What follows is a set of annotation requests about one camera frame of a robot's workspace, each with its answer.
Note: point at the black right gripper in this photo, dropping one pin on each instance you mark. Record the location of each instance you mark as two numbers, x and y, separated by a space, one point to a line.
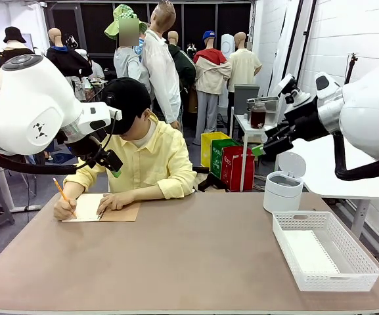
304 124

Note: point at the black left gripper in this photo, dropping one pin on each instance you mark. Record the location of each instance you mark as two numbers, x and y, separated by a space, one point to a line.
87 144

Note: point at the spiral notebook with brown cover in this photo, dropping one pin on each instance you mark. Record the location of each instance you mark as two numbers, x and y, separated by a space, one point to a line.
89 206

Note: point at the yellow pencil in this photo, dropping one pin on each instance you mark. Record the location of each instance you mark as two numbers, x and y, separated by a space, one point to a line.
60 190

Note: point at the person's right forearm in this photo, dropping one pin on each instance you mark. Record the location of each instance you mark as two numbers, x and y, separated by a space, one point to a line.
72 192

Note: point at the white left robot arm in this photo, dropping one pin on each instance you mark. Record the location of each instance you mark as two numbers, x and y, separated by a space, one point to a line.
28 108

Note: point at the person's left forearm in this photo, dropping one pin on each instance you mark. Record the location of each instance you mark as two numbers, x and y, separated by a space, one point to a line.
144 193

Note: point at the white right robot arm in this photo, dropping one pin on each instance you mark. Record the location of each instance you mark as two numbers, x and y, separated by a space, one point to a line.
370 111

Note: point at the person's left hand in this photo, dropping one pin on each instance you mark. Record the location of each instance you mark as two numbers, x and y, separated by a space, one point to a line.
115 201

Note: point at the person's right hand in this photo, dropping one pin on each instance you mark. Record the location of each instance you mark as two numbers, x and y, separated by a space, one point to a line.
63 210

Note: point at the brown glass jar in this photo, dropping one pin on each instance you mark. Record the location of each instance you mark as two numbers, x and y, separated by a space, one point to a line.
258 116

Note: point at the small white side table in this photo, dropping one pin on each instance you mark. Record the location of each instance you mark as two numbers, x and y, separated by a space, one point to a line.
245 131

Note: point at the grey metal container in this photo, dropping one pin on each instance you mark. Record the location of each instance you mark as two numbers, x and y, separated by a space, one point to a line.
271 105

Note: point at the red recycling bin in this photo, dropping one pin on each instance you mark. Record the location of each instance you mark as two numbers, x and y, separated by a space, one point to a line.
238 170

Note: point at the grey box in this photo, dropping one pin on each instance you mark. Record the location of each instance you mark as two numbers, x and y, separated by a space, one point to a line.
245 96

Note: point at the person's head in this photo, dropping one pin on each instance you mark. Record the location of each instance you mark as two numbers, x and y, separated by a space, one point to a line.
141 126

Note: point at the yellow shirt torso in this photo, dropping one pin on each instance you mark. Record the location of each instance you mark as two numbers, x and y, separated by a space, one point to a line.
156 160

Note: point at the white lidded trash can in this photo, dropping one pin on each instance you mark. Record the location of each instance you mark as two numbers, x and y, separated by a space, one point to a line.
281 193

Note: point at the large white table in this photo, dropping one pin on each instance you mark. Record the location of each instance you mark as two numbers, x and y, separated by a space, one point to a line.
320 177

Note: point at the green recycling bin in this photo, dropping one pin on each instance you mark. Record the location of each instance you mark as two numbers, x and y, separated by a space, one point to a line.
217 157

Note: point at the black cap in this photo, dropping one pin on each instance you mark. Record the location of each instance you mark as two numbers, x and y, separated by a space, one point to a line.
126 98

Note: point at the yellow recycling bin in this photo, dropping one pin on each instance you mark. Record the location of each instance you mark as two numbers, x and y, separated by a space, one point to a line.
209 147

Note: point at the mannequin in cream shirt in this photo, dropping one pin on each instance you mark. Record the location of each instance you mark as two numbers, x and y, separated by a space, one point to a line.
243 65

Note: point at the mannequin in red white jacket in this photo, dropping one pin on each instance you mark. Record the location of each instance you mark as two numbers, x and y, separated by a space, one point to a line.
210 75

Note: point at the figure with green checked hat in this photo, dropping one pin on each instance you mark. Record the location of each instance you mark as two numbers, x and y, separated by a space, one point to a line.
126 65

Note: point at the white table leg foot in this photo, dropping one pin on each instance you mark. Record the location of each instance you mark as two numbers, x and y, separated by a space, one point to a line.
7 190

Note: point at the white standing appliance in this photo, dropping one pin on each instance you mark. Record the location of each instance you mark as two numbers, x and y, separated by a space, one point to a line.
227 46

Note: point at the black tripod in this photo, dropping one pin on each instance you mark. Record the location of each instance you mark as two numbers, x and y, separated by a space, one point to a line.
351 65

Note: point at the tall mannequin in white shirt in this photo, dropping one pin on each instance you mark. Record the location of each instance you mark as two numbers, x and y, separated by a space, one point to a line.
161 72

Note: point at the mannequin in dark hoodie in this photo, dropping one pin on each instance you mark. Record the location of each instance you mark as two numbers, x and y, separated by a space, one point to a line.
66 60

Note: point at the mannequin in dark green jacket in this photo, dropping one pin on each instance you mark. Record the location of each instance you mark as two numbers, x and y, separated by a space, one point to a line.
184 69

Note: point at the mannequin with black bucket hat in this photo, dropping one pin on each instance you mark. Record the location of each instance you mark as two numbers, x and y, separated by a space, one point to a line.
13 41

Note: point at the white perforated plastic basket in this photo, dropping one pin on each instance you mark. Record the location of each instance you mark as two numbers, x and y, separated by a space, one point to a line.
347 282

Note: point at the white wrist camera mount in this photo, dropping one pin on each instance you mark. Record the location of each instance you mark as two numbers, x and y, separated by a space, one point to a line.
289 90

